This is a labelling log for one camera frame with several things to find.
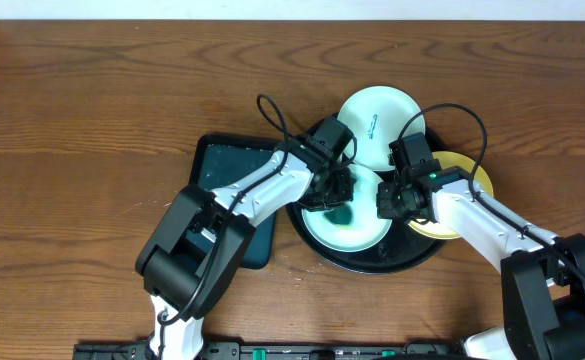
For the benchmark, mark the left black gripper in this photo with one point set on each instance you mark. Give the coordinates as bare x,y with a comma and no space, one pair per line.
333,189

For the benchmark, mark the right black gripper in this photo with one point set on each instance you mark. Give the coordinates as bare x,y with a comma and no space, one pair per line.
385,208

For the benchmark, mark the green and yellow sponge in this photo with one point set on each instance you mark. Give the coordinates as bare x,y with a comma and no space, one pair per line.
340,216

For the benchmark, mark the light blue plate bottom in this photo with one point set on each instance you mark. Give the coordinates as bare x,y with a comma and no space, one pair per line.
366,229

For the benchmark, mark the light blue plate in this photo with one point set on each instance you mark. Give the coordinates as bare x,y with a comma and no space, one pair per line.
376,116
366,229

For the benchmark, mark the yellow plate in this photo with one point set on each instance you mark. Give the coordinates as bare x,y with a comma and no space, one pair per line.
449,159

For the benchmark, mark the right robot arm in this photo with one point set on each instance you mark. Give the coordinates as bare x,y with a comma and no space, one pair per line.
542,274

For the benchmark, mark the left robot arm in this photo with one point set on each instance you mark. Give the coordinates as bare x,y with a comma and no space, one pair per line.
195,251

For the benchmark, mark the round black tray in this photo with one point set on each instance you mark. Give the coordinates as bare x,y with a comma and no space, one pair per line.
400,249

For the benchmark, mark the rectangular dark teal tray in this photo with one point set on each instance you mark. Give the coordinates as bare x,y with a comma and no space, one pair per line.
224,158

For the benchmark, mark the light blue plate top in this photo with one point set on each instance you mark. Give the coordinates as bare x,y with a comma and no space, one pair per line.
376,116

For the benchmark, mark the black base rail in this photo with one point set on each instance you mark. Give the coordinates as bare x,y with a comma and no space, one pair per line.
235,351

